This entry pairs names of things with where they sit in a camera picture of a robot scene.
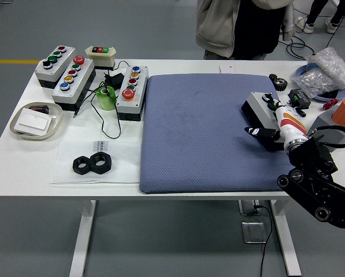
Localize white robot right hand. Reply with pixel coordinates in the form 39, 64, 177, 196
244, 91, 308, 145

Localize grey four-button control box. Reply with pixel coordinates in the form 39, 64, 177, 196
240, 91, 285, 152

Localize grey five-button box, short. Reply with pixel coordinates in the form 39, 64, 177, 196
115, 65, 149, 122

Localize grey five-button box, long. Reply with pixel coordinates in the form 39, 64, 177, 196
50, 55, 97, 113

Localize grey four-button station box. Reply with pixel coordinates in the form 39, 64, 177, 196
34, 45, 77, 89

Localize black electronic module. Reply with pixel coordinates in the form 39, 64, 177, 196
287, 88, 312, 110

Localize grey block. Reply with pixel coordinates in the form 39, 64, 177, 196
307, 111, 345, 149

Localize black gear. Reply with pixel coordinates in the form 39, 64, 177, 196
269, 73, 288, 92

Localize clear bag of screws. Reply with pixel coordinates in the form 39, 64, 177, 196
290, 68, 339, 99

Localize blue plate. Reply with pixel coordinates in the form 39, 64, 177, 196
294, 63, 345, 102

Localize bubble wrap bag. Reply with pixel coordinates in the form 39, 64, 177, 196
306, 46, 345, 89

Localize blue-grey padded mat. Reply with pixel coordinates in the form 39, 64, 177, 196
139, 73, 294, 194

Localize metal floor socket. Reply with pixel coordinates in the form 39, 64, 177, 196
241, 220, 273, 244

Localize background person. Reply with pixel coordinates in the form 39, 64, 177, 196
295, 0, 345, 35

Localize white table leg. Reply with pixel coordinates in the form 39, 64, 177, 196
69, 200, 97, 277
269, 200, 302, 277

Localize clear plastic bag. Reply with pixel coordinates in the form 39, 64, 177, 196
49, 140, 141, 185

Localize black power adapter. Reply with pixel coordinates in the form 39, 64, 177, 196
103, 72, 125, 89

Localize green tape roll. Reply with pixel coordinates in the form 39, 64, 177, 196
96, 85, 117, 111

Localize black hex nut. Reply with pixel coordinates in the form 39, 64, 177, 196
90, 152, 113, 174
72, 155, 93, 174

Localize beige shallow tray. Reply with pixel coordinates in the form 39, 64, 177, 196
9, 101, 64, 141

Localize dark battery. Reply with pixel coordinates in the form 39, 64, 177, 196
28, 105, 50, 115

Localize black floor cable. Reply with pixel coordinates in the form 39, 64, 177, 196
279, 8, 345, 60

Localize black under-table power cable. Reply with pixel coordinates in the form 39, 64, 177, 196
253, 204, 274, 277

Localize cream three-button switch box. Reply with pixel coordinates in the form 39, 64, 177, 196
84, 45, 117, 71

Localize thin black adapter cord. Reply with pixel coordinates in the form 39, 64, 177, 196
73, 59, 129, 140

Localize white wall switch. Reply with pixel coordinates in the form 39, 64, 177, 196
15, 107, 52, 135

